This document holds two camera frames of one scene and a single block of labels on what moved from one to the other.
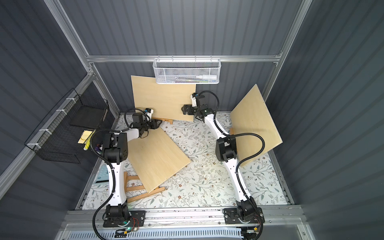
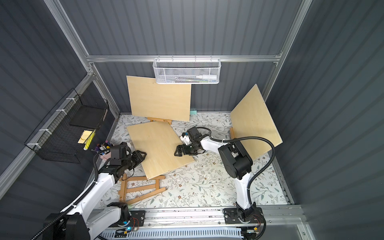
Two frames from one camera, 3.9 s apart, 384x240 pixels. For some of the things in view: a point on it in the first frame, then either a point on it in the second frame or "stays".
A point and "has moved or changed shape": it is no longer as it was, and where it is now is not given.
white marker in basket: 207,77 stays
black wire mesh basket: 57,138 stays
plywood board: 166,100 stays
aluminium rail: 275,216 stays
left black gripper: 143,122 → 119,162
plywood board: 251,115 stays
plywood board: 155,157 has moved or changed shape
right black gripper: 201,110 → 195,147
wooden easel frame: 170,120 stays
